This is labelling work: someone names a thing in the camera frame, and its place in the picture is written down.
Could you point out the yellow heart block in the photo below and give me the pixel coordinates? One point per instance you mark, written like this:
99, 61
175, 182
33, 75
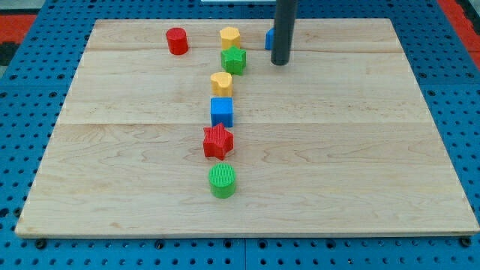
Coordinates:
222, 84

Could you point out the blue block behind rod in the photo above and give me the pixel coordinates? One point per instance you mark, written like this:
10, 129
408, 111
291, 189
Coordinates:
269, 37

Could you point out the red star block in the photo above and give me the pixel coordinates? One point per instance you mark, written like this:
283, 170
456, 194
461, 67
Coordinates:
217, 142

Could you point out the yellow hexagon block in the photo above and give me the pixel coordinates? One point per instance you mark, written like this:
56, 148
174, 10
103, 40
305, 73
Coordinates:
230, 37

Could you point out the green cylinder block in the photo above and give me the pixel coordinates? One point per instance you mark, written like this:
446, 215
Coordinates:
222, 180

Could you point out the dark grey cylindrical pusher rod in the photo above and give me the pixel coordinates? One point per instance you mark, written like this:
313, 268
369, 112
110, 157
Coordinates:
284, 23

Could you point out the green star block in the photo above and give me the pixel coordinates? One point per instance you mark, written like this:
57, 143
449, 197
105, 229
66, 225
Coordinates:
233, 60

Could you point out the blue cube block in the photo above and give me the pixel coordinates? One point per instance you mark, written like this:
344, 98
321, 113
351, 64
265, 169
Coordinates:
221, 111

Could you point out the light wooden board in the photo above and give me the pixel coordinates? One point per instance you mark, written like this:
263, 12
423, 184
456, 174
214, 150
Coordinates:
337, 143

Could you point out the red cylinder block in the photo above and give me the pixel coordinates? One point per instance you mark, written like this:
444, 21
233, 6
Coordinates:
177, 41

